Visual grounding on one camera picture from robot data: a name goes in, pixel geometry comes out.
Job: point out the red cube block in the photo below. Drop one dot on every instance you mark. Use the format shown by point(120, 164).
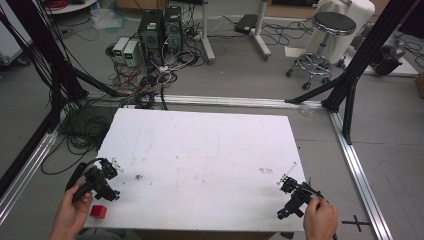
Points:
point(98, 211)

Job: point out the black upright frame post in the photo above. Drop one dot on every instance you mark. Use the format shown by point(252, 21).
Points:
point(349, 113)

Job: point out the person's right hand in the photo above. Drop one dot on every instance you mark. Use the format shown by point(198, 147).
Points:
point(320, 220)

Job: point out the flat black box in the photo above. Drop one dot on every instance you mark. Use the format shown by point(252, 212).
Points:
point(246, 24)

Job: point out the white power strip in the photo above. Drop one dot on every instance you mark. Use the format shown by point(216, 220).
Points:
point(164, 69)

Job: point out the aluminium side rail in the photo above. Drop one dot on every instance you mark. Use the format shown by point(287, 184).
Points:
point(360, 173)
point(26, 166)

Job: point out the long aluminium cross rail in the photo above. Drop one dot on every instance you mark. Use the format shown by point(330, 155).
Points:
point(233, 100)

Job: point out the black machine on board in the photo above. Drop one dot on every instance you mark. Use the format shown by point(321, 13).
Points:
point(388, 56)

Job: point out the round black chrome stool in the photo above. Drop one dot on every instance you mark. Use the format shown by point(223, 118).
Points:
point(334, 23)

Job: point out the white covered machine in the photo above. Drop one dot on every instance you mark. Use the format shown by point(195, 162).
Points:
point(361, 13)

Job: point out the white metal stand leg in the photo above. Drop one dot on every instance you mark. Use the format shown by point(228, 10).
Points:
point(260, 36)
point(207, 40)

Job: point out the black slanted frame strut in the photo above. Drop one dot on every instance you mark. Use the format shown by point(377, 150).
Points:
point(373, 50)

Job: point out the person's left hand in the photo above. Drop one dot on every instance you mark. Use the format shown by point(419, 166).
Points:
point(71, 213)

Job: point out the white floor board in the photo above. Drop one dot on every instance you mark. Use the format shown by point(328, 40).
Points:
point(405, 68)

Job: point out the clear plastic bag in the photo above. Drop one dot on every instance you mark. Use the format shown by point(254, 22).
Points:
point(108, 18)

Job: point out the small black computer tower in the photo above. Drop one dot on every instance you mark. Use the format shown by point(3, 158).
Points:
point(173, 28)

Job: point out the black floor mat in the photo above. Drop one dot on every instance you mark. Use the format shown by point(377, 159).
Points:
point(90, 121)

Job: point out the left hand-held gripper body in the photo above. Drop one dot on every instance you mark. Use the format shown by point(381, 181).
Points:
point(100, 185)

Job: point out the grey cabinet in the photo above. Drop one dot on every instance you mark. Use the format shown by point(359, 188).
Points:
point(10, 36)

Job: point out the large black computer tower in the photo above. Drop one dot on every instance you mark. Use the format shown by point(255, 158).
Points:
point(150, 36)

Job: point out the round white table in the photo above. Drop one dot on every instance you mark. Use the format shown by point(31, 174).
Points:
point(71, 7)

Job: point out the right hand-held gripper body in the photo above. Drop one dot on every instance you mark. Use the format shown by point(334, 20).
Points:
point(296, 198)

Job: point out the white bench power supply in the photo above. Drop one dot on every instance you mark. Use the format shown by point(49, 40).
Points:
point(120, 48)
point(131, 53)

